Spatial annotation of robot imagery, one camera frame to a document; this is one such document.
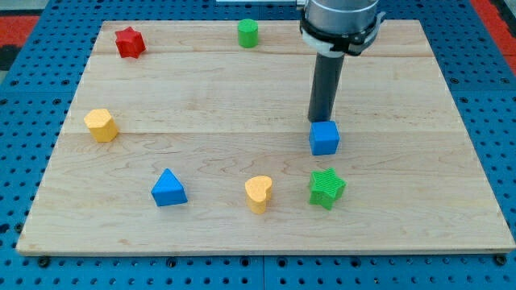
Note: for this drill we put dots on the green cylinder block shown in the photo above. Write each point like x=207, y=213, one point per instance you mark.
x=248, y=30

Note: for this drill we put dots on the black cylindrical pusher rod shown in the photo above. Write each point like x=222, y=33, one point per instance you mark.
x=327, y=72

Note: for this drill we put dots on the green star block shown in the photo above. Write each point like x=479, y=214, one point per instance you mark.
x=326, y=187

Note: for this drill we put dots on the wooden board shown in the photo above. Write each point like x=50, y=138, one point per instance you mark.
x=217, y=114

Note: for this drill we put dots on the blue cube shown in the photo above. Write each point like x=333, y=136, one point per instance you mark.
x=324, y=138

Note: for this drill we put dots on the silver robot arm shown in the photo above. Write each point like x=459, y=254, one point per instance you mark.
x=334, y=28

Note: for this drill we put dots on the red star block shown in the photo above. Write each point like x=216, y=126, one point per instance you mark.
x=130, y=43

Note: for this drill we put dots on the yellow hexagon block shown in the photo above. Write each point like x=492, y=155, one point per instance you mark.
x=101, y=125

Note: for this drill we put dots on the blue triangle block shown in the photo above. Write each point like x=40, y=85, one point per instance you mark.
x=168, y=190

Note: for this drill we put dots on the yellow heart block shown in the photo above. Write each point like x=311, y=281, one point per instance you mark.
x=258, y=191

